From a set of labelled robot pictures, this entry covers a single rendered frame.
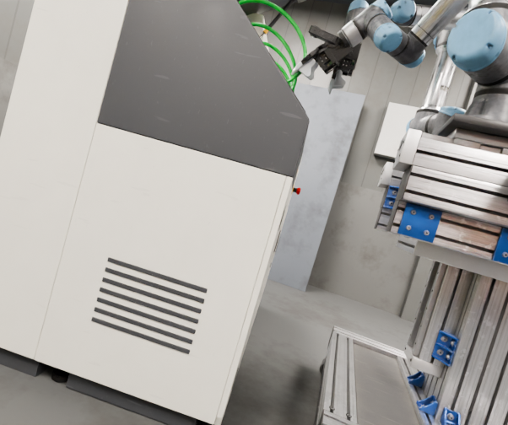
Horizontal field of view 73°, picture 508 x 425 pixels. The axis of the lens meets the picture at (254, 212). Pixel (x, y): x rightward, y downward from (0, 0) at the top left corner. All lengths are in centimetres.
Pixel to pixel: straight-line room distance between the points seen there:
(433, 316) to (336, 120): 258
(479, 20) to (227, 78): 60
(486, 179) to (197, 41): 82
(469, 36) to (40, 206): 120
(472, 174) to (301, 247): 240
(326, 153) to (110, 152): 260
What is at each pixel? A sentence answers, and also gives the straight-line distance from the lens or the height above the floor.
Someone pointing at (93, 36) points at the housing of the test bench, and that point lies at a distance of 118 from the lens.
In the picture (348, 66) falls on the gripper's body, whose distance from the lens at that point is 149.
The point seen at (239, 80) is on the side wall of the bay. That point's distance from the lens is 99.
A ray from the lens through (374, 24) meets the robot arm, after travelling 128.
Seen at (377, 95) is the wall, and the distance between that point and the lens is 378.
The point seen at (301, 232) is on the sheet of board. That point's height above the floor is 51.
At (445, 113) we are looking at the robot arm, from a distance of 157.
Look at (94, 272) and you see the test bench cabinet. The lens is 109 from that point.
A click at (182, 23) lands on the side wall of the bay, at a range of 109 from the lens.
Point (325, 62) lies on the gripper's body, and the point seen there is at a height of 123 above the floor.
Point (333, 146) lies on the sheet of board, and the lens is 344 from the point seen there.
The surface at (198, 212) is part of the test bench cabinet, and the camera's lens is 96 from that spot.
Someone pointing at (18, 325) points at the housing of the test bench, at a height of 15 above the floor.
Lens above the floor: 71
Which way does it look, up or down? 3 degrees down
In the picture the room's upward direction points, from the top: 16 degrees clockwise
